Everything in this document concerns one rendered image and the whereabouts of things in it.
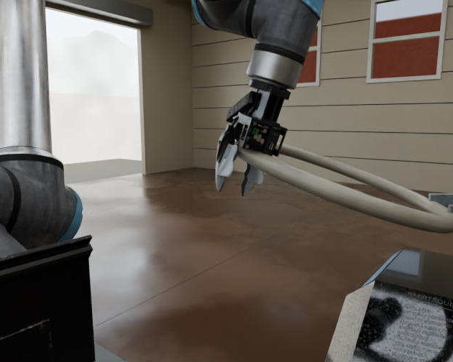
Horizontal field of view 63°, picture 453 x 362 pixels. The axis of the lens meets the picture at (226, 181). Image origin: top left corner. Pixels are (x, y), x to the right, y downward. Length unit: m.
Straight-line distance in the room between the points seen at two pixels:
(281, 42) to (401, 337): 0.73
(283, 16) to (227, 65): 8.36
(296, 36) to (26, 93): 0.52
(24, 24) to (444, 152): 6.79
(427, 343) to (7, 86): 1.05
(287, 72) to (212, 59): 8.66
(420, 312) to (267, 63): 0.71
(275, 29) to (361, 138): 6.88
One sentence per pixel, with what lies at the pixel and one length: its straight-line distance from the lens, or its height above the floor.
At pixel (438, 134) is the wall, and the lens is 7.22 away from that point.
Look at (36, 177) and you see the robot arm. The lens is 0.75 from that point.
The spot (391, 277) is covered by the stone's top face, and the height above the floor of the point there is 0.82.
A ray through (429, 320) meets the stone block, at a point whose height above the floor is 0.78.
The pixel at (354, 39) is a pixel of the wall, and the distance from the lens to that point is 7.69.
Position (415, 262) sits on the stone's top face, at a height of 0.82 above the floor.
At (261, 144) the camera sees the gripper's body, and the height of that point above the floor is 1.20.
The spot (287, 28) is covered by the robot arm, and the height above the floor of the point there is 1.39.
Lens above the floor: 1.25
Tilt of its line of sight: 10 degrees down
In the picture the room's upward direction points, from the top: straight up
